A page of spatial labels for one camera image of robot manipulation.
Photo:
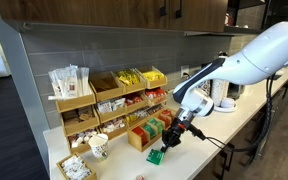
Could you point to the red small pod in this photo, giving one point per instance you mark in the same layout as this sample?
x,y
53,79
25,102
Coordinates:
x,y
140,177

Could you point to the white lid stack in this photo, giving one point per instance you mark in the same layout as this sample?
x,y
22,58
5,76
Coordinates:
x,y
227,102

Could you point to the green sachet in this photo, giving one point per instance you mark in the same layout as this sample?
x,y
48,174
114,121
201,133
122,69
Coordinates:
x,y
155,157

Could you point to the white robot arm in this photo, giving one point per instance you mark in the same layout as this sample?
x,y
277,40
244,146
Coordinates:
x,y
258,60

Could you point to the small patterned paper cup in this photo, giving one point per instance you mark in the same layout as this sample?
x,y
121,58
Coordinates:
x,y
99,146

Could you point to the white round tray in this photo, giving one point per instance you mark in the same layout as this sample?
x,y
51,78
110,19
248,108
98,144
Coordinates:
x,y
225,110

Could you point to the white wall outlet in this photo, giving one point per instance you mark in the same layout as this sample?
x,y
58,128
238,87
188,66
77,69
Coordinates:
x,y
184,70

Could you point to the left paper cup stack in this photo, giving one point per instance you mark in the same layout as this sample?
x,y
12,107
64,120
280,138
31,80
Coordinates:
x,y
219,91

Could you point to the wooden tiered organizer shelf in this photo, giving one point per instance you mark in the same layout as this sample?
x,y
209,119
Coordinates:
x,y
82,113

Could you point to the wooden sachet case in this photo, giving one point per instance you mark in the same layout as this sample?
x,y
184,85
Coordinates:
x,y
147,131

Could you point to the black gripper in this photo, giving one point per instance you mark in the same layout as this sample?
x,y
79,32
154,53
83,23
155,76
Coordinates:
x,y
171,136

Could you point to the wooden upper cabinet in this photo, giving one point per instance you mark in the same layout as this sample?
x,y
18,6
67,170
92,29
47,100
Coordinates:
x,y
185,15

